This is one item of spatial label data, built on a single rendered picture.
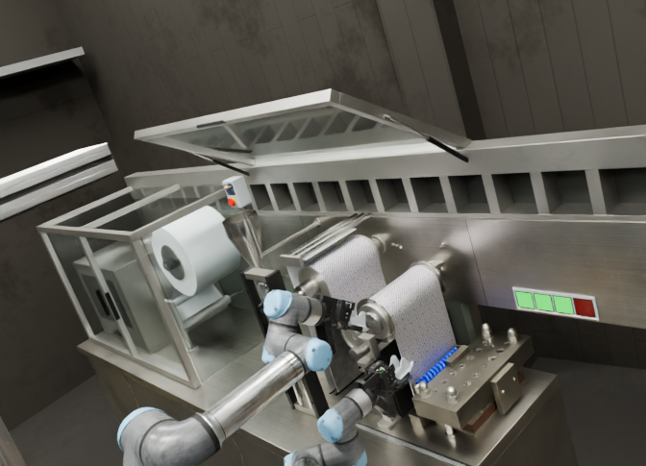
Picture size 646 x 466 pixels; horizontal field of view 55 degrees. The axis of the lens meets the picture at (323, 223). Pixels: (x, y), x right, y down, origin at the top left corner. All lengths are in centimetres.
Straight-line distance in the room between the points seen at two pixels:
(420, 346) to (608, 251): 61
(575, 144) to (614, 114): 145
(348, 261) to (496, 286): 47
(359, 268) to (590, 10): 159
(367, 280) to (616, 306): 76
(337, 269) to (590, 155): 84
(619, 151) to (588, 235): 25
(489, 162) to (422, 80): 147
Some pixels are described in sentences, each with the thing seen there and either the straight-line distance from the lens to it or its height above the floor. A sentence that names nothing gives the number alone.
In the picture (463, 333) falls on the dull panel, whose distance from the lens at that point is 218.
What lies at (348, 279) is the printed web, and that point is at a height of 133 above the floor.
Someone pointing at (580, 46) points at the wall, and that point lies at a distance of 306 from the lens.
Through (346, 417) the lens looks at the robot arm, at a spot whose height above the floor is 113.
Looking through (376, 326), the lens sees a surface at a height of 125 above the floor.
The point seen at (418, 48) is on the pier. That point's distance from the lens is 318.
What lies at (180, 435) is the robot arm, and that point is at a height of 140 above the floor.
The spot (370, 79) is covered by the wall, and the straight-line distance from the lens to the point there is 361.
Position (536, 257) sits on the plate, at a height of 132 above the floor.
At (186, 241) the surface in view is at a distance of 259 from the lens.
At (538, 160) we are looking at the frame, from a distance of 172.
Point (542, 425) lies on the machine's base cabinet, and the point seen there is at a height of 81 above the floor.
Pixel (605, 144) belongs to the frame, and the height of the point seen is 164.
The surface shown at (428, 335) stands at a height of 113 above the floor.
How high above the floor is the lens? 209
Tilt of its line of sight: 16 degrees down
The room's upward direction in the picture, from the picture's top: 18 degrees counter-clockwise
